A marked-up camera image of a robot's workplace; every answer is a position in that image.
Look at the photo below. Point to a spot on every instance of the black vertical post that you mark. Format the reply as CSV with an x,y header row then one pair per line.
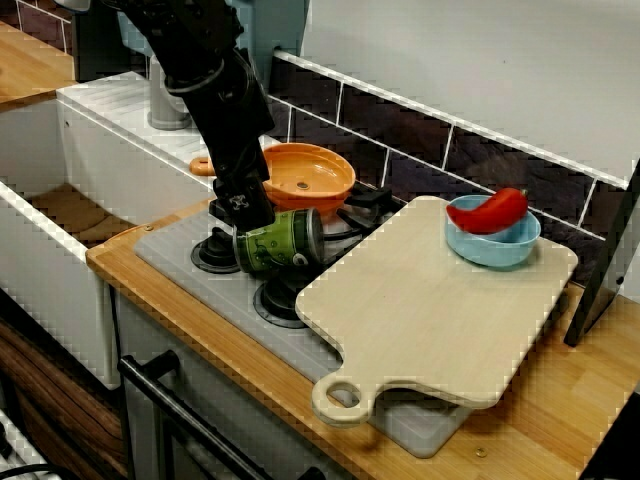
x,y
95,50
600,280

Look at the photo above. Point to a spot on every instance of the black stove knob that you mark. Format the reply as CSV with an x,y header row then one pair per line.
x,y
212,252
280,302

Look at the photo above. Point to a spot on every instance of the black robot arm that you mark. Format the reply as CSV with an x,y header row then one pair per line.
x,y
210,90

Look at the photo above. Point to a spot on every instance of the black burner grate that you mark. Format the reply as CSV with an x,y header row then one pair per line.
x,y
370,200

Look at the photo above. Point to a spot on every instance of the red chili pepper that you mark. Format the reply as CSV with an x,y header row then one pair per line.
x,y
490,215

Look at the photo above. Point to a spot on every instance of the grey stove top plate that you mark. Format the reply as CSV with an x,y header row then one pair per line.
x,y
170,245

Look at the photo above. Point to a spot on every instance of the bamboo kitchen counter top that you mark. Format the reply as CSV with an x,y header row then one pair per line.
x,y
210,325

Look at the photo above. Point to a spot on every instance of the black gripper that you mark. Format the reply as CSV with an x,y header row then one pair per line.
x,y
242,202

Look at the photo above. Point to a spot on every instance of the grey toy faucet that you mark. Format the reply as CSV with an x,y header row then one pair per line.
x,y
165,115

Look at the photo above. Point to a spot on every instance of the white sink basin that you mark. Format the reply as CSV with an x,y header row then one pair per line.
x,y
100,150

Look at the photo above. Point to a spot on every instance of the light blue bowl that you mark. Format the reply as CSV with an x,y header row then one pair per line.
x,y
500,252

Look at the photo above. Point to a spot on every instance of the orange toy frying pan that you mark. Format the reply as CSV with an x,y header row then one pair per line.
x,y
310,175

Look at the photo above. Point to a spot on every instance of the green tin can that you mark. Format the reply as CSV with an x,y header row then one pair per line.
x,y
280,245

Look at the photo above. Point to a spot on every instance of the pale wooden cutting board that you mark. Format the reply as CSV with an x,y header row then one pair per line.
x,y
425,310

